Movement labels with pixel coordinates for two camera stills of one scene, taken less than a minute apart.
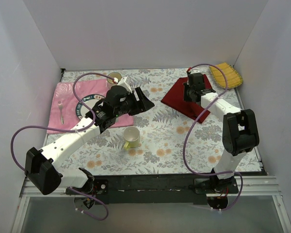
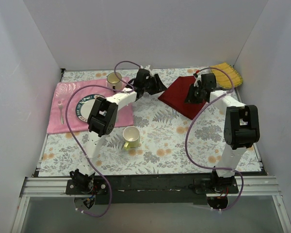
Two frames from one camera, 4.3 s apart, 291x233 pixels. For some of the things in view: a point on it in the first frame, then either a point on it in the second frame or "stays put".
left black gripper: [137, 99] to [152, 82]
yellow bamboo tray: [234, 78] stays put
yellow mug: [132, 136] stays put
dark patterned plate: [82, 108] stays put
